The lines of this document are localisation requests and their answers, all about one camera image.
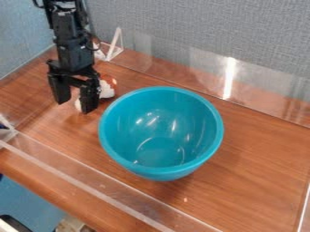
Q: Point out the clear acrylic corner bracket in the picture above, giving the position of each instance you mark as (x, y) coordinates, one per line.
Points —
(108, 50)

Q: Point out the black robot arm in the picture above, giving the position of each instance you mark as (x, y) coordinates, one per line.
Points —
(67, 18)

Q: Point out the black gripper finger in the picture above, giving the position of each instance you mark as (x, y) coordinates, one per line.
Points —
(60, 88)
(88, 98)

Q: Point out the white brown toy mushroom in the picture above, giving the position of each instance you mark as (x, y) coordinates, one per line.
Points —
(106, 84)

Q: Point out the clear acrylic back panel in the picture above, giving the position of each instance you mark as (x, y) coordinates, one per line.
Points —
(271, 92)

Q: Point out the clear acrylic front panel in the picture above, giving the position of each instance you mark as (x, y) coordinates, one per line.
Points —
(87, 193)

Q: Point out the blue plastic bowl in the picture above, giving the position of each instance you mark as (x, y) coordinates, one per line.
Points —
(161, 131)

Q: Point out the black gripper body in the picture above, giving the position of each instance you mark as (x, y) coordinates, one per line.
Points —
(75, 60)

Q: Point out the clear acrylic front bracket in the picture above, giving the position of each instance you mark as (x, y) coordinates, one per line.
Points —
(8, 133)

